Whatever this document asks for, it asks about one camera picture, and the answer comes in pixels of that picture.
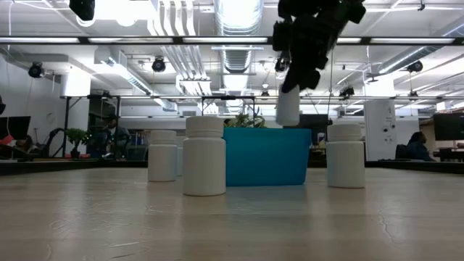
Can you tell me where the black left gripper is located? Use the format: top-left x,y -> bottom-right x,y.
69,0 -> 96,22

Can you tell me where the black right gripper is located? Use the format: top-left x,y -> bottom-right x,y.
278,0 -> 338,94

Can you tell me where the white pill bottle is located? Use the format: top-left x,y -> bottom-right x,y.
275,84 -> 302,128
326,123 -> 366,189
147,129 -> 178,183
182,115 -> 227,197

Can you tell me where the blue plastic basket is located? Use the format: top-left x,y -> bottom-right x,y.
222,126 -> 312,188

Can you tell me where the green plant in white pot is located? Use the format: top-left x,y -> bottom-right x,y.
224,112 -> 268,129

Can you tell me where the black ceiling spotlight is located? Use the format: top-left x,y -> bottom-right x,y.
406,59 -> 424,73
151,57 -> 167,73
28,62 -> 45,79

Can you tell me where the small potted plant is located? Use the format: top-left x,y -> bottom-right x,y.
64,127 -> 91,160

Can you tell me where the person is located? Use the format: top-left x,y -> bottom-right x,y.
405,130 -> 437,162
89,114 -> 132,161

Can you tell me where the black monitor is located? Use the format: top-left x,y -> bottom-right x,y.
0,115 -> 32,141
432,112 -> 464,142

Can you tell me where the silver ceiling duct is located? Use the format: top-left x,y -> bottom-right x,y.
213,0 -> 265,73

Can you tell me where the black metal frame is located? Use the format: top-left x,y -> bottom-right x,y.
0,35 -> 464,177

